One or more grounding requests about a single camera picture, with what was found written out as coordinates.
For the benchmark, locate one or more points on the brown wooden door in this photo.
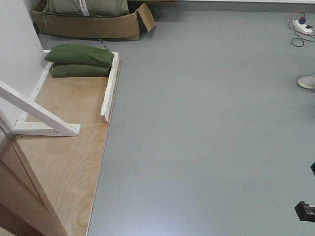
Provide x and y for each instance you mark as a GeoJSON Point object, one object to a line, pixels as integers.
{"type": "Point", "coordinates": [24, 207]}

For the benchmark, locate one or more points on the black robot part upper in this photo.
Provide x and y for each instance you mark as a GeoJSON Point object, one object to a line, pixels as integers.
{"type": "Point", "coordinates": [313, 168]}

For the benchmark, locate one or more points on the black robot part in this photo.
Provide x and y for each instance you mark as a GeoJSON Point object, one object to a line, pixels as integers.
{"type": "Point", "coordinates": [313, 168]}
{"type": "Point", "coordinates": [305, 212]}

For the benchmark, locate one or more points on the black robot part lower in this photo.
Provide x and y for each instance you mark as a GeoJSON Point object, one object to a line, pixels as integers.
{"type": "Point", "coordinates": [305, 212]}

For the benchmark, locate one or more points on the cardboard box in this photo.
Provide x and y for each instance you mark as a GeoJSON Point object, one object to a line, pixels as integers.
{"type": "Point", "coordinates": [127, 27]}

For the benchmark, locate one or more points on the white triangular brace near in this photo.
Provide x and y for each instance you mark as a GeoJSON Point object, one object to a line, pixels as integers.
{"type": "Point", "coordinates": [48, 124]}

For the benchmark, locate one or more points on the plywood base platform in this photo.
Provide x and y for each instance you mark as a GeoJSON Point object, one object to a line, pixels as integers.
{"type": "Point", "coordinates": [68, 167]}

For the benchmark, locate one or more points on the green sandbag bottom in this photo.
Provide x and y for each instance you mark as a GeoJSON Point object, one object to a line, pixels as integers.
{"type": "Point", "coordinates": [79, 70]}

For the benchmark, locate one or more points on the olive sack in box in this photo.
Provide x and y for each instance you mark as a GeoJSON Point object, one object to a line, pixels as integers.
{"type": "Point", "coordinates": [109, 8]}

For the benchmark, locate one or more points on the white sneaker near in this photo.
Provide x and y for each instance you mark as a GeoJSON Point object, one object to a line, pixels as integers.
{"type": "Point", "coordinates": [307, 82]}

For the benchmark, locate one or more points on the white power strip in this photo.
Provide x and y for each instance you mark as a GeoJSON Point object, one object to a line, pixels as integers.
{"type": "Point", "coordinates": [302, 28]}

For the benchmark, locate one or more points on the white edge rail near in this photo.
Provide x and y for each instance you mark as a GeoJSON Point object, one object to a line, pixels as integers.
{"type": "Point", "coordinates": [110, 88]}

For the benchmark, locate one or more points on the white wall panel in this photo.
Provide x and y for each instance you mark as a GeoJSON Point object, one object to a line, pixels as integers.
{"type": "Point", "coordinates": [22, 63]}

